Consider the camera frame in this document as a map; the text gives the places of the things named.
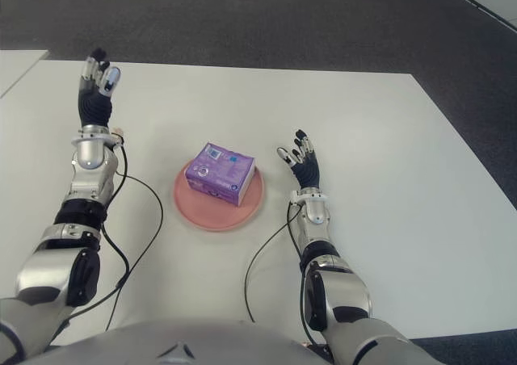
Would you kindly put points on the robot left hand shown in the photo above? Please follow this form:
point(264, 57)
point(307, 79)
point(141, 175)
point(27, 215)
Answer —
point(95, 106)

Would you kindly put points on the grey robot torso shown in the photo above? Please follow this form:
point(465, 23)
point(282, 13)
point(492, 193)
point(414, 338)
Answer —
point(182, 342)

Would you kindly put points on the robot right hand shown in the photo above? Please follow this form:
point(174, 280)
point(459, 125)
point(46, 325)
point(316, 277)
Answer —
point(308, 171)

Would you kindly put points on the robot right arm silver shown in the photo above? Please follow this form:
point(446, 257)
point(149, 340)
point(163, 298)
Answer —
point(339, 296)

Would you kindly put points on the pink round plate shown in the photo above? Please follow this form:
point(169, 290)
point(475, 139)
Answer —
point(218, 217)

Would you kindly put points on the purple tissue paper pack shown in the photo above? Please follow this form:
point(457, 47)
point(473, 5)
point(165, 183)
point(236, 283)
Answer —
point(220, 171)

